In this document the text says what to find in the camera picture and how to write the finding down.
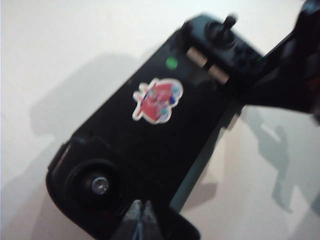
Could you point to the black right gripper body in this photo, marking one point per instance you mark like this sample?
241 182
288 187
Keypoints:
290 75

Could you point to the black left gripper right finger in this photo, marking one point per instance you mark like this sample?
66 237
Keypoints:
151 225

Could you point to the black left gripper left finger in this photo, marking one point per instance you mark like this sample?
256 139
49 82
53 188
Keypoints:
132 225

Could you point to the black dual-joystick remote control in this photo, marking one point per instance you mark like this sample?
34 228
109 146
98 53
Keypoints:
140 140

